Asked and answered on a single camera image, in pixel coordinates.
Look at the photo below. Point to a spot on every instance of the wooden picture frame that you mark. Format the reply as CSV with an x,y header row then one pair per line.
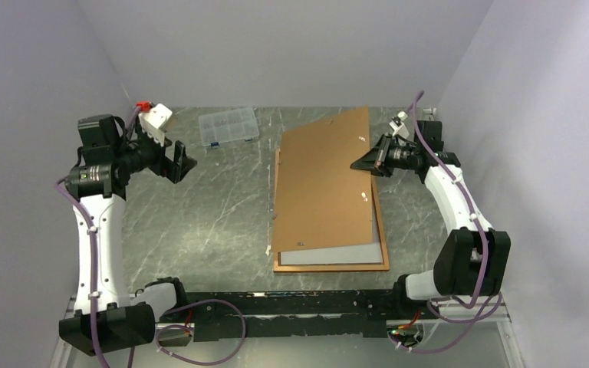
x,y
335,267

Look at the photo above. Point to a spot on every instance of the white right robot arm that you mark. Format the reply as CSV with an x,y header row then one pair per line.
x,y
474,256

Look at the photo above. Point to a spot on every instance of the aluminium extrusion rail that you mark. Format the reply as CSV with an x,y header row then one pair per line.
x,y
477,315

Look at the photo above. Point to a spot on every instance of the clear plastic organizer box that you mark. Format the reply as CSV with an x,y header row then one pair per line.
x,y
228,126

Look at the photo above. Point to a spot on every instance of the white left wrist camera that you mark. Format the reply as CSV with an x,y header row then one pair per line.
x,y
154,120

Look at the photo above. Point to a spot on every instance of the brown backing board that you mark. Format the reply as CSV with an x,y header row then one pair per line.
x,y
343,136

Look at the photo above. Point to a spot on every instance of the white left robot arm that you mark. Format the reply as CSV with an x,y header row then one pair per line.
x,y
99,209

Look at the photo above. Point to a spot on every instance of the sunset photo print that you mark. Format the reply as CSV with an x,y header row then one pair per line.
x,y
372,253

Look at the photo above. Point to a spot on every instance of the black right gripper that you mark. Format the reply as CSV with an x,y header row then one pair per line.
x,y
376,162

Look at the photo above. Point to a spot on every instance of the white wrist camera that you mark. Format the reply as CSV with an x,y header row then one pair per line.
x,y
154,120
398,127

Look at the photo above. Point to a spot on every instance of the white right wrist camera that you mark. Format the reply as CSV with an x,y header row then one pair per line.
x,y
398,127

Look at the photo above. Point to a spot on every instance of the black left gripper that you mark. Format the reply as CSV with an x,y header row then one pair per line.
x,y
176,169

